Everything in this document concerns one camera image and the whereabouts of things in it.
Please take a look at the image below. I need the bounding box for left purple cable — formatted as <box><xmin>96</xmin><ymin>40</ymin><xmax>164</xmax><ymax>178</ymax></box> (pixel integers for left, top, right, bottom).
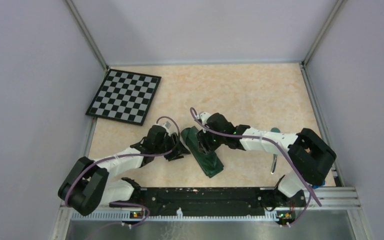
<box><xmin>64</xmin><ymin>115</ymin><xmax>182</xmax><ymax>229</ymax></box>

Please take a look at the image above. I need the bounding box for teal plastic spoon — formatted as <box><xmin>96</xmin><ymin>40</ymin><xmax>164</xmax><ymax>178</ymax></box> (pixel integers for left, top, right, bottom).
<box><xmin>270</xmin><ymin>127</ymin><xmax>281</xmax><ymax>133</ymax></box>

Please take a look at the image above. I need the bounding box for silver metal fork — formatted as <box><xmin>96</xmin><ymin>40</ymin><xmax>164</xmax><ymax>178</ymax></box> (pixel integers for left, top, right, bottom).
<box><xmin>270</xmin><ymin>154</ymin><xmax>278</xmax><ymax>175</ymax></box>

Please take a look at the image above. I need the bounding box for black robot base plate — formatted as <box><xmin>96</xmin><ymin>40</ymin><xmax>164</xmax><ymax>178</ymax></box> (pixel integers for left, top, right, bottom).
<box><xmin>135</xmin><ymin>187</ymin><xmax>307</xmax><ymax>218</ymax></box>

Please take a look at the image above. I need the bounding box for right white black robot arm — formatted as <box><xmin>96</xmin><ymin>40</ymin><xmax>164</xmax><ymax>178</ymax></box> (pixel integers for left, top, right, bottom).
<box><xmin>189</xmin><ymin>107</ymin><xmax>337</xmax><ymax>206</ymax></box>

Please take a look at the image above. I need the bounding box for white toothed cable rail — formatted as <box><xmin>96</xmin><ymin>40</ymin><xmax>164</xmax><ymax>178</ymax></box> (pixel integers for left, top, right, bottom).
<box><xmin>87</xmin><ymin>210</ymin><xmax>279</xmax><ymax>222</ymax></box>

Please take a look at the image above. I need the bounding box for purple cable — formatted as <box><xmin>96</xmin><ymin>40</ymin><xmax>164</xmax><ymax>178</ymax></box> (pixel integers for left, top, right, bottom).
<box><xmin>189</xmin><ymin>106</ymin><xmax>323</xmax><ymax>228</ymax></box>
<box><xmin>64</xmin><ymin>115</ymin><xmax>182</xmax><ymax>229</ymax></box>

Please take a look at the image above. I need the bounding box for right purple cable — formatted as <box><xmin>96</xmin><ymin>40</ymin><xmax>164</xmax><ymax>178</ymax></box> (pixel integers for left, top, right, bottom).
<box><xmin>189</xmin><ymin>106</ymin><xmax>323</xmax><ymax>228</ymax></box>

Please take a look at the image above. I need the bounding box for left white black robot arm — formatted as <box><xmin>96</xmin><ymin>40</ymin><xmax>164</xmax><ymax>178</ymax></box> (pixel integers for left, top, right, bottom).
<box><xmin>57</xmin><ymin>122</ymin><xmax>190</xmax><ymax>216</ymax></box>

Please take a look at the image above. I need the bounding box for black grey checkerboard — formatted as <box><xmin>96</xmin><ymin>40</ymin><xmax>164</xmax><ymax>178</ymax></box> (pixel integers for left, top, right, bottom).
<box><xmin>85</xmin><ymin>68</ymin><xmax>162</xmax><ymax>126</ymax></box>

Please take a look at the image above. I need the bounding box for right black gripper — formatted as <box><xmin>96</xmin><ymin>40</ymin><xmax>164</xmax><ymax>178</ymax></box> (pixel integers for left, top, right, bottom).
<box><xmin>195</xmin><ymin>125</ymin><xmax>226</xmax><ymax>155</ymax></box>

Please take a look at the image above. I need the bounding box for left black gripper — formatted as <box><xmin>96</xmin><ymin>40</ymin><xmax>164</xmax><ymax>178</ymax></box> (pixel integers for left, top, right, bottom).
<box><xmin>154</xmin><ymin>132</ymin><xmax>191</xmax><ymax>161</ymax></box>

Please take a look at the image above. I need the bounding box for blue toy car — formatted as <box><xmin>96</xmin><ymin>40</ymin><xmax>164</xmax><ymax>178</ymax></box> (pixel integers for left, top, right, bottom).
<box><xmin>311</xmin><ymin>185</ymin><xmax>324</xmax><ymax>190</ymax></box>

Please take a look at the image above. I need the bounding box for dark green cloth napkin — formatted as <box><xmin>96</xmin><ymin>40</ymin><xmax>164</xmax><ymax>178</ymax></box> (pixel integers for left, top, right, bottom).
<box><xmin>180</xmin><ymin>126</ymin><xmax>224</xmax><ymax>178</ymax></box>

